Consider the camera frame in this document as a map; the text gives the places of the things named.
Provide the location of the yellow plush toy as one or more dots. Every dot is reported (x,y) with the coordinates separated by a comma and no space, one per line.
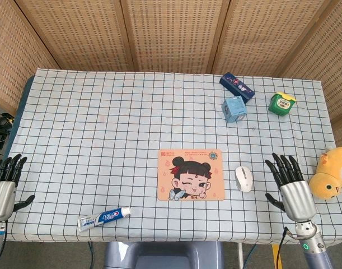
(328,173)

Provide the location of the dark blue long box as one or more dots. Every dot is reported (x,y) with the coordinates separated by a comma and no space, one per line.
(238,87)

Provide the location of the yellow floor tape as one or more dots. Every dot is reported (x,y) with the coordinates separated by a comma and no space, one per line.
(276,257)

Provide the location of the woven bamboo screen panel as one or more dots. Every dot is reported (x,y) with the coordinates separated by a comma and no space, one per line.
(81,30)
(173,30)
(333,56)
(11,56)
(266,33)

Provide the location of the white grid-checked tablecloth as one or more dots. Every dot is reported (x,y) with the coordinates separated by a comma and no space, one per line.
(117,140)

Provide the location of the white table leg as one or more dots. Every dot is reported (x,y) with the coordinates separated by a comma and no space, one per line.
(239,256)

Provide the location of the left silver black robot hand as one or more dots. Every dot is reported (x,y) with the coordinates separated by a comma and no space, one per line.
(1,193)

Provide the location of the white computer mouse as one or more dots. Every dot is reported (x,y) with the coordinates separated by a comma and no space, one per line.
(243,179)

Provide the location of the black equipment on floor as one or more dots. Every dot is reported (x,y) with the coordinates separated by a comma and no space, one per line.
(1,126)

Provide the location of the light blue small box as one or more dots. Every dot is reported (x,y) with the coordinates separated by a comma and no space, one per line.
(234,110)

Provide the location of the blue white toothpaste tube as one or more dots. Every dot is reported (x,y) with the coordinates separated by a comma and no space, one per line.
(106,217)

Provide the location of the grey robot torso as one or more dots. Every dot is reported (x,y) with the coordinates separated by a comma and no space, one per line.
(162,255)

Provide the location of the orange cartoon girl mouse pad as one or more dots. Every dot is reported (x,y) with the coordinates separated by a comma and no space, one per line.
(190,175)

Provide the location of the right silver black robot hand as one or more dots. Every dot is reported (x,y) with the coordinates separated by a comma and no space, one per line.
(296,196)

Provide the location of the green yellow-lidded container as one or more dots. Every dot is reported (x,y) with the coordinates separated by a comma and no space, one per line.
(281,104)

